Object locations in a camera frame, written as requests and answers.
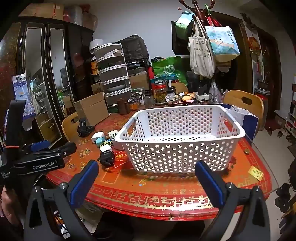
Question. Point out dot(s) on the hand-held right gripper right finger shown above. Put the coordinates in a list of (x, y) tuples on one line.
[(210, 183)]

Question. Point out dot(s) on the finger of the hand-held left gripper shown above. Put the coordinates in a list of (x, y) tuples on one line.
[(40, 145), (62, 151)]

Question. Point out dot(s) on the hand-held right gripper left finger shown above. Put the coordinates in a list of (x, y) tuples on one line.
[(83, 183)]

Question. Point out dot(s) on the black plug adapter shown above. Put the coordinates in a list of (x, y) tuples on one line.
[(106, 159)]

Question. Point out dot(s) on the white charger plug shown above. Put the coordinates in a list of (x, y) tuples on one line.
[(106, 148), (96, 138)]

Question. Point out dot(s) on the teal and white small gadget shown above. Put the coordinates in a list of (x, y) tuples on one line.
[(101, 142)]

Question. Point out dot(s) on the yellow toy car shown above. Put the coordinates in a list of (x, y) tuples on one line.
[(109, 141)]

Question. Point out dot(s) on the white perforated plastic basket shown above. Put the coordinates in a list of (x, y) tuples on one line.
[(175, 148)]

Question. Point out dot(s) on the wooden chair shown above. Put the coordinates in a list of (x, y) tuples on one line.
[(181, 87), (68, 126), (233, 97)]

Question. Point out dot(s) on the black gloves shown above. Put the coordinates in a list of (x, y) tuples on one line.
[(84, 129)]

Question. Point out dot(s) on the red printed packet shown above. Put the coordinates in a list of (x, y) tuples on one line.
[(121, 160)]

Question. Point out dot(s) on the yellow sticker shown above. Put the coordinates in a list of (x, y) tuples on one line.
[(255, 172)]

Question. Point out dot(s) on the red floral tablecloth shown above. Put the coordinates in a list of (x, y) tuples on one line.
[(161, 192)]

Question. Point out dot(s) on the open cardboard box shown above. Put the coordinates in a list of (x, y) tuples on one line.
[(92, 111)]

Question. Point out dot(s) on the white and blue paper bag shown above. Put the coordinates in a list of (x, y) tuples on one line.
[(248, 122)]

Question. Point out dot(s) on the brown mug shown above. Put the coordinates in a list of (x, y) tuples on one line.
[(122, 106)]

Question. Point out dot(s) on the small orange jar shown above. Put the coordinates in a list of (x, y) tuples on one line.
[(133, 105)]

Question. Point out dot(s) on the white power strip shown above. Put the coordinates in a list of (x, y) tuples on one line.
[(203, 95)]

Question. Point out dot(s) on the white bottle with black label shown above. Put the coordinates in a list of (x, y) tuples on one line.
[(140, 97)]

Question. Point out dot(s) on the empty glass jar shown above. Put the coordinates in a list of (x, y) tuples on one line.
[(149, 100)]

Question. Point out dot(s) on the dark mirrored cabinet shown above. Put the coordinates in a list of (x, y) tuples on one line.
[(76, 46)]

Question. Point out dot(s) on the glass jar of pickles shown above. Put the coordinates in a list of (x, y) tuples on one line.
[(160, 92)]

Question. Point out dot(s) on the brown cardboard box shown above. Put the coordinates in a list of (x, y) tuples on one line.
[(138, 81)]

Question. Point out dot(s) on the white round fan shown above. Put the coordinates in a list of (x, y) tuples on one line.
[(96, 45)]

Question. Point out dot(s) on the green shopping bag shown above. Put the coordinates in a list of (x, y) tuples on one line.
[(170, 68)]

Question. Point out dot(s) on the black bag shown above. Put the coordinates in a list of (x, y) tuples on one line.
[(135, 49)]

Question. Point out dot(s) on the canvas tote bag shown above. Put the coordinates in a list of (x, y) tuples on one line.
[(201, 55)]

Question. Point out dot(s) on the blue printed paper bag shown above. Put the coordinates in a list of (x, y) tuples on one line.
[(222, 41)]

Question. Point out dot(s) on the green paper bag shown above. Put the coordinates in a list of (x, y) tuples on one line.
[(183, 24)]

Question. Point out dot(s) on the wooden coat rack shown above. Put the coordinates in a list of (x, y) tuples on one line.
[(198, 9)]

